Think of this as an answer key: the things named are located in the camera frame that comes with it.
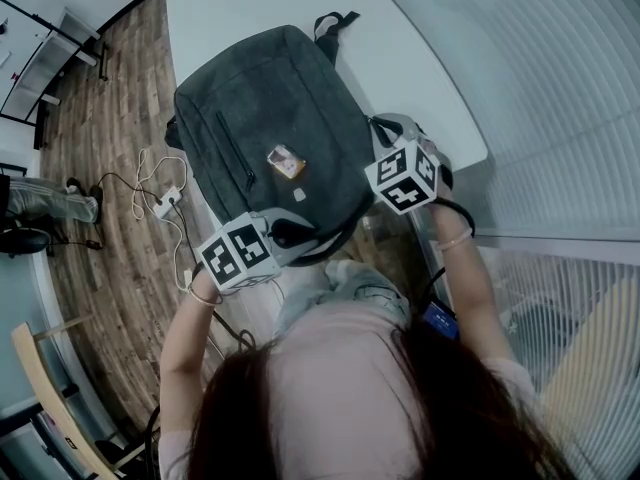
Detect light wooden chair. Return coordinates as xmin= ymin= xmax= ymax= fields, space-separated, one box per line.
xmin=10 ymin=313 xmax=149 ymax=480

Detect white power strip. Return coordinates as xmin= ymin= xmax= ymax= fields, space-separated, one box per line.
xmin=151 ymin=185 xmax=184 ymax=220

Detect person's pink shirt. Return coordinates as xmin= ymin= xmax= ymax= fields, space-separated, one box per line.
xmin=158 ymin=301 xmax=547 ymax=480

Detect thin bracelet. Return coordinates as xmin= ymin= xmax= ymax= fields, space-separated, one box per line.
xmin=187 ymin=285 xmax=224 ymax=308
xmin=436 ymin=227 xmax=474 ymax=253

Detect person's light denim trousers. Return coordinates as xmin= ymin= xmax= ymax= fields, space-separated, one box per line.
xmin=273 ymin=259 xmax=412 ymax=340

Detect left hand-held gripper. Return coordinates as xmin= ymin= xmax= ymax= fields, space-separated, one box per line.
xmin=196 ymin=205 xmax=322 ymax=291

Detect person's right forearm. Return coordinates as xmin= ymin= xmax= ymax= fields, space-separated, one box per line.
xmin=428 ymin=199 xmax=517 ymax=365

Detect dark grey backpack bag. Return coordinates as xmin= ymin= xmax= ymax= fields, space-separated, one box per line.
xmin=164 ymin=11 xmax=382 ymax=269

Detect black office chair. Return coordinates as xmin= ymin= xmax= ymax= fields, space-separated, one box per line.
xmin=0 ymin=215 xmax=69 ymax=259

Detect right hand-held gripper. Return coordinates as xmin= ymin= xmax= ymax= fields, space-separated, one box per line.
xmin=364 ymin=112 xmax=454 ymax=217

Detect white shelf with black frame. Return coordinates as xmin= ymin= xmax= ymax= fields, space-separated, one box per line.
xmin=0 ymin=0 xmax=110 ymax=150

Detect white window blinds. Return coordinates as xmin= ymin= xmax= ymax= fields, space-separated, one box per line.
xmin=364 ymin=0 xmax=640 ymax=480

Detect black floor cable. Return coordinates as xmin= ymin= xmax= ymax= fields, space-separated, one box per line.
xmin=47 ymin=171 xmax=164 ymax=252

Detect person's left forearm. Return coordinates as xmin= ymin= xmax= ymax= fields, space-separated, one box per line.
xmin=158 ymin=267 xmax=227 ymax=435

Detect blue device box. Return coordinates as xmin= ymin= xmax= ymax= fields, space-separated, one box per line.
xmin=422 ymin=301 xmax=460 ymax=342

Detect white power cable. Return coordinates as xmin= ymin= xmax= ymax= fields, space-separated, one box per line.
xmin=130 ymin=148 xmax=194 ymax=293

